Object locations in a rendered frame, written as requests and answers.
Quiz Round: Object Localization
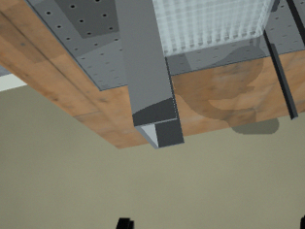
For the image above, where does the grey base plate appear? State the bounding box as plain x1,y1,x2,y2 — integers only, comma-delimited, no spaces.
24,0,305,91

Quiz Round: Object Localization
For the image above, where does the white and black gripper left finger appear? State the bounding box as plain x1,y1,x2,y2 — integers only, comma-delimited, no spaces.
116,217,134,229

